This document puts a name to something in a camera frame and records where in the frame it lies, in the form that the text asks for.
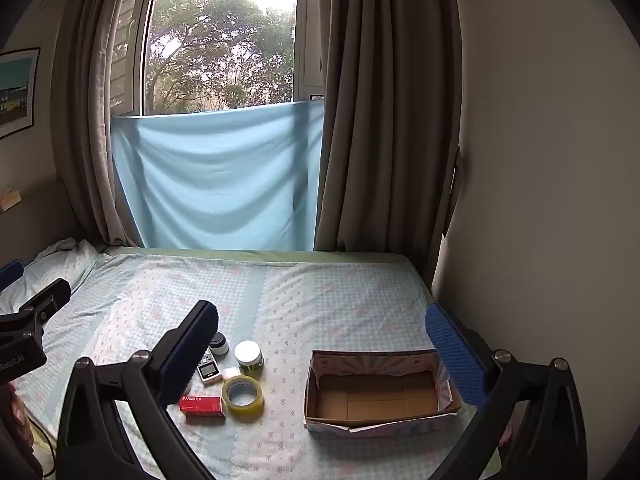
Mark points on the window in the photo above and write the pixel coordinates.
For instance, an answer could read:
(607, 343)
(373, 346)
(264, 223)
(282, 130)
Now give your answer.
(220, 40)

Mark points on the framed wall poster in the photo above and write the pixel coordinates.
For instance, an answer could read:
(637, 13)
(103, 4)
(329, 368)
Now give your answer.
(15, 92)

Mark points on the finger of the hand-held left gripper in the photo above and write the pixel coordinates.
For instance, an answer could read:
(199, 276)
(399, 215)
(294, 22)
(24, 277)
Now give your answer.
(11, 272)
(47, 297)

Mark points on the pillow in checked cover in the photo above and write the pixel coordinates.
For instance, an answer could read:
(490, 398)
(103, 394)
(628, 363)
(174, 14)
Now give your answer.
(55, 265)

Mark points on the patterned cardboard box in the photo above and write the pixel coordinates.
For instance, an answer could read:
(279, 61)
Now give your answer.
(380, 400)

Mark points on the small yellow headboard item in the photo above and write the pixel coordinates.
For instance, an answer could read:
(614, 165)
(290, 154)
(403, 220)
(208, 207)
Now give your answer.
(9, 198)

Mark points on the white lid jar green label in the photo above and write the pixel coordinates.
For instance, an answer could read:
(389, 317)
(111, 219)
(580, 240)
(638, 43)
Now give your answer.
(248, 352)

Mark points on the light blue hanging cloth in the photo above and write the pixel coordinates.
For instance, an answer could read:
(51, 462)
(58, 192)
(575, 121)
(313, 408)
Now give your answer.
(215, 180)

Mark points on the yellow tape roll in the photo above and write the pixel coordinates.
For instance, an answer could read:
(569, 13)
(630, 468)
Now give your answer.
(235, 402)

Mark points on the white earbuds case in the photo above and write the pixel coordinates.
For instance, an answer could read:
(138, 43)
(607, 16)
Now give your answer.
(232, 373)

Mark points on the red small box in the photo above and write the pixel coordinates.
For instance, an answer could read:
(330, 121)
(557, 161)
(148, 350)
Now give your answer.
(202, 406)

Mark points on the white remote control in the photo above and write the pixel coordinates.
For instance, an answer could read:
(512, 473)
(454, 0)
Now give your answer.
(209, 371)

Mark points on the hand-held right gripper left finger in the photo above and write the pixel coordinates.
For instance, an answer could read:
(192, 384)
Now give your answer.
(192, 345)

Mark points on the grey curtain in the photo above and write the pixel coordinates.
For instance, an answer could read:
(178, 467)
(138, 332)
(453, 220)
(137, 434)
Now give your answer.
(380, 110)
(92, 110)

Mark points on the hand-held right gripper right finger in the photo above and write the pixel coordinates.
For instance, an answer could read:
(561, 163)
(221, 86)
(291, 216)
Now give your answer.
(457, 355)

